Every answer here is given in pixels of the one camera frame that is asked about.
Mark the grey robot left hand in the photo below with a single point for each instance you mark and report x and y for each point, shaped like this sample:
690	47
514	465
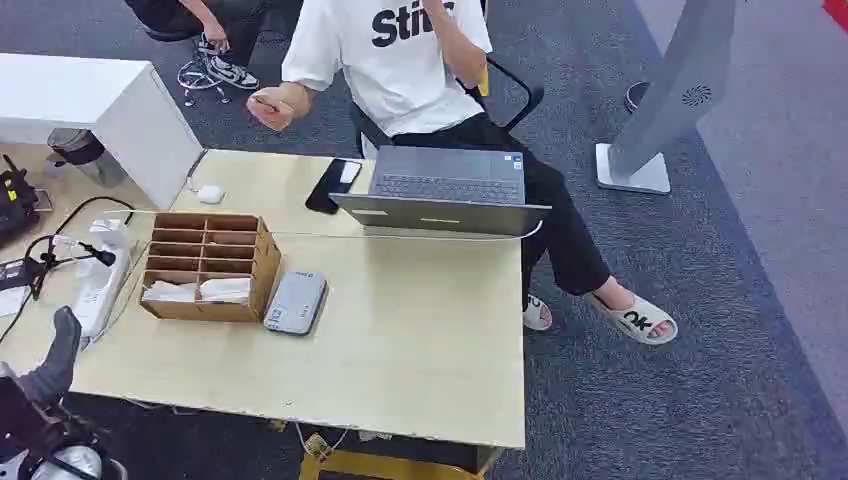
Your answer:
54	361

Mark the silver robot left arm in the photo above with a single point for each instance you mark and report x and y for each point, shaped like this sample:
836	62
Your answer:
69	462

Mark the white power strip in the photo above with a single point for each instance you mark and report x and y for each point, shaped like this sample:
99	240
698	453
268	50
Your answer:
99	281

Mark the black power adapter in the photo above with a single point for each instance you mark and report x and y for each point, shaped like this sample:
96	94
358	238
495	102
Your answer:
18	273

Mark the white card stack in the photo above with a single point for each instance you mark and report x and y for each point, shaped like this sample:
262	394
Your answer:
169	292
225	290

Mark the black device with yellow label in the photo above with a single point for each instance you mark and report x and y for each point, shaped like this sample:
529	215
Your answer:
14	202

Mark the wooden card box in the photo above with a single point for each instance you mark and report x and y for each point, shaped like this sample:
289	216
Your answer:
210	262

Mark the grey waste bin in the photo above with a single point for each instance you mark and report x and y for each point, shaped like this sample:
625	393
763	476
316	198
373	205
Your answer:
83	154

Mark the chrome stool base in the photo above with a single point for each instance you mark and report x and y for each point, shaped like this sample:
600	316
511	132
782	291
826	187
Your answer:
201	79

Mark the black smartphone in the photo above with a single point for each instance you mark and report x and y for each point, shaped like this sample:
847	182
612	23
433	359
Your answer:
329	187

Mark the person on stool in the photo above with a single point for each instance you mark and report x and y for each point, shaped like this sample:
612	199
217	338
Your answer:
225	40

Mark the grey laptop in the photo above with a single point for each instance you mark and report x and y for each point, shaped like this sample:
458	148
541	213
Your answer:
448	180

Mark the seated person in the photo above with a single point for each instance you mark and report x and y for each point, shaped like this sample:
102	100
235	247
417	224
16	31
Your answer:
397	73

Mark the black office chair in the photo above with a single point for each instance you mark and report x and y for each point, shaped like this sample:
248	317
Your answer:
507	96

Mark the black round object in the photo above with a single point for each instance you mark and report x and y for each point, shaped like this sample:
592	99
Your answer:
634	97

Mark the grey stand with white base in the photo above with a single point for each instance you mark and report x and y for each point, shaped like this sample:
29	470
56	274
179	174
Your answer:
669	93

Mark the red object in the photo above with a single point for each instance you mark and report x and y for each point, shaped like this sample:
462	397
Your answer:
838	11

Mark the yellow table frame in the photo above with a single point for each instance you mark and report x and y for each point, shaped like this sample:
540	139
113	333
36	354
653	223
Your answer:
371	466

